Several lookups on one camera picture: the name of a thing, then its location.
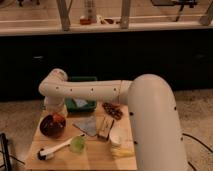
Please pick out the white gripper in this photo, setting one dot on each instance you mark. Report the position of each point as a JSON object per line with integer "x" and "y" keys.
{"x": 53, "y": 106}

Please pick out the orange apple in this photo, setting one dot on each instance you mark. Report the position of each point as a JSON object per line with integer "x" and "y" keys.
{"x": 58, "y": 118}

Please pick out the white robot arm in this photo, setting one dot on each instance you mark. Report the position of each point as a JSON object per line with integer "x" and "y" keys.
{"x": 151, "y": 105}

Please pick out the dark purple bowl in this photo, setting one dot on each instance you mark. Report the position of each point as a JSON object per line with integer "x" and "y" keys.
{"x": 50, "y": 128}

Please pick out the green plastic tray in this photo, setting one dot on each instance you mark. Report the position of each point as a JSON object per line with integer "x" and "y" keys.
{"x": 91, "y": 105}

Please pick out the light blue paper piece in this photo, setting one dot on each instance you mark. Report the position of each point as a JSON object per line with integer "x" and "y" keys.
{"x": 80, "y": 103}

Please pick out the grey cloth piece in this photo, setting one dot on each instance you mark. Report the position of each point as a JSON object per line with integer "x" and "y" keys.
{"x": 87, "y": 125}

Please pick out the translucent green cup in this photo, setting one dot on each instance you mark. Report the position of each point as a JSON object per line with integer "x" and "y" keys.
{"x": 77, "y": 144}

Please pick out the wooden block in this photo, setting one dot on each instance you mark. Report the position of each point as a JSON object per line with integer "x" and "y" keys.
{"x": 105, "y": 127}

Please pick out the wooden board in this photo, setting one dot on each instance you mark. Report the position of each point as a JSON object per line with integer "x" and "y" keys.
{"x": 96, "y": 155}

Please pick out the black stand left edge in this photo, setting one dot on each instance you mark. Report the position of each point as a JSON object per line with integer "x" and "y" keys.
{"x": 5, "y": 163}

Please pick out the small white cup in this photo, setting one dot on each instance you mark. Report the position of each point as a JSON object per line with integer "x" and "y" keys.
{"x": 115, "y": 140}

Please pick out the yellow sponge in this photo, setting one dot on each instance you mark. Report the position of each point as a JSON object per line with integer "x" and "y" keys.
{"x": 121, "y": 152}

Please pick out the white handled dish brush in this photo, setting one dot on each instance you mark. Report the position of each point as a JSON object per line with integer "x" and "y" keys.
{"x": 46, "y": 154}

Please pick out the brown chain toy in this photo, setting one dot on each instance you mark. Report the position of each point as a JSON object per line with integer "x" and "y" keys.
{"x": 112, "y": 110}

